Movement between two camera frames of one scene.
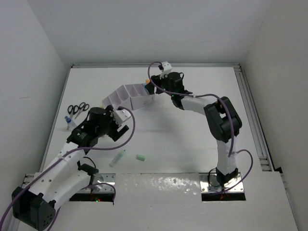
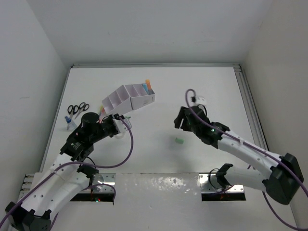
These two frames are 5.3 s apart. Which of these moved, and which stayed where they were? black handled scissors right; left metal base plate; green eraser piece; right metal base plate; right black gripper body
Moved: right black gripper body; green eraser piece
Stayed: black handled scissors right; right metal base plate; left metal base plate
